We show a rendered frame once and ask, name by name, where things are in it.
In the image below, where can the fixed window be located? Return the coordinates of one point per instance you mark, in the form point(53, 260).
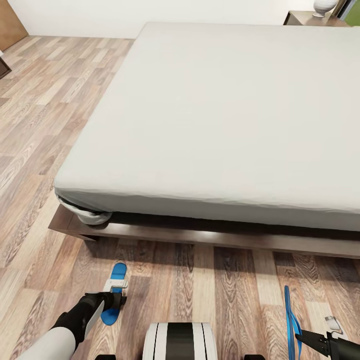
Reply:
point(348, 11)

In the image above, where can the sandal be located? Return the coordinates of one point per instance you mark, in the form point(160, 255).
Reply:
point(292, 322)
point(110, 316)

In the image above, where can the sliding door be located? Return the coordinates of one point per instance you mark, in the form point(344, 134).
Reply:
point(11, 28)

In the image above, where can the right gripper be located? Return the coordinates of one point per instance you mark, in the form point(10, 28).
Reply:
point(336, 348)

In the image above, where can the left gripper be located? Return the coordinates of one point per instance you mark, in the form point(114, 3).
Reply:
point(115, 300)

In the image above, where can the bed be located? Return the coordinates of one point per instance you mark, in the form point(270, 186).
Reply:
point(230, 135)

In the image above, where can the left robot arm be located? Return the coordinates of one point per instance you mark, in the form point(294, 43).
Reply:
point(71, 328)

